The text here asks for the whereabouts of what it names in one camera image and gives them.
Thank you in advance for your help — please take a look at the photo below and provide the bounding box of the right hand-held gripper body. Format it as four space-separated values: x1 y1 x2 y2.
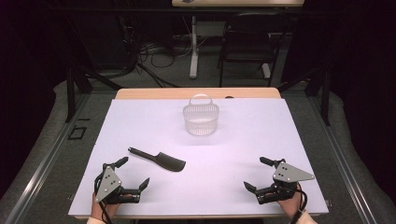
255 158 316 205

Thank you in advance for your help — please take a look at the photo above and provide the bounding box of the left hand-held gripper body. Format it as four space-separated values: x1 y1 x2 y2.
93 162 141 205

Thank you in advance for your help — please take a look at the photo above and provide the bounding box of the black spatula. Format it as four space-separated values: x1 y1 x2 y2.
127 147 187 173

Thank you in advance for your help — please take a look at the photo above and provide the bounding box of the white plastic basket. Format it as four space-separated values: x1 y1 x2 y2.
182 92 220 136

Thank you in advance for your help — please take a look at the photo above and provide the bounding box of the person's left hand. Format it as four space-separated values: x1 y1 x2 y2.
91 191 121 222

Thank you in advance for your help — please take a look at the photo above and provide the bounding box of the person's right hand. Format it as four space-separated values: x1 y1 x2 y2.
275 183 307 220

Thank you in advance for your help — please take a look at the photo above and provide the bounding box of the white table mat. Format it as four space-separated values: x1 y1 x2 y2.
68 97 330 217

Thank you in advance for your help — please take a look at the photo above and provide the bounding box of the wooden table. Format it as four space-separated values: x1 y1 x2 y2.
68 87 330 220

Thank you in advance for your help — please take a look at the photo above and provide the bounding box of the black metal stand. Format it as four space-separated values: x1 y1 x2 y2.
64 18 123 123
276 66 332 127

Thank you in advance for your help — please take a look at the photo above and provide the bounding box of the black chair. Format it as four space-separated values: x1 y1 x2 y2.
218 12 292 88

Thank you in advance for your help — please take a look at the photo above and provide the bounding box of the white-legged desk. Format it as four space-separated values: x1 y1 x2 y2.
171 0 305 79

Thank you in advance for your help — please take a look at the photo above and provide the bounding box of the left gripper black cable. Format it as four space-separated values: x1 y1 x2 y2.
93 172 115 224

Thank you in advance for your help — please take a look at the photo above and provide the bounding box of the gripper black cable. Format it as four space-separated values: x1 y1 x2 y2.
288 183 309 224
93 172 115 224

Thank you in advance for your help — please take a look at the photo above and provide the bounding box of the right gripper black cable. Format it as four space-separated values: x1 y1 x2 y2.
288 183 309 224

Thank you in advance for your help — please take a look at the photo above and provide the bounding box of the grey metal floor rail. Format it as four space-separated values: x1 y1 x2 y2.
6 92 92 224
306 92 378 224

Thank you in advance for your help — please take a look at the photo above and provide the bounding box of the bundle of floor cables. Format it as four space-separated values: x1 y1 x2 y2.
136 38 194 69

